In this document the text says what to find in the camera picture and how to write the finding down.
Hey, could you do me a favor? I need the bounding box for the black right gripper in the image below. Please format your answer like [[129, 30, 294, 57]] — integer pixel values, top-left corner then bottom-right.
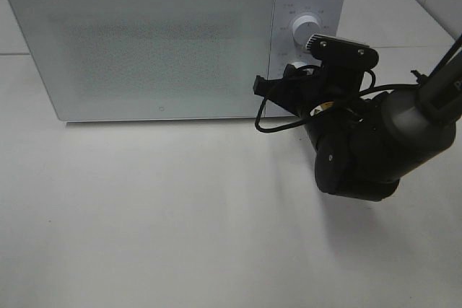
[[253, 63, 358, 118]]

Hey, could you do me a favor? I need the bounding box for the white microwave knob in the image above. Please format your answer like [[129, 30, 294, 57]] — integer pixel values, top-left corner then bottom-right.
[[292, 14, 321, 47], [292, 61, 307, 69]]

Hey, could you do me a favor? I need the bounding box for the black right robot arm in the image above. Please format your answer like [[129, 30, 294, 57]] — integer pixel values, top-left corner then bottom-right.
[[253, 34, 461, 201]]

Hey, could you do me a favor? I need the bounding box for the white microwave door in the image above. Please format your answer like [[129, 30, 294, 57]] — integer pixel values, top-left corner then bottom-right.
[[9, 0, 273, 121]]

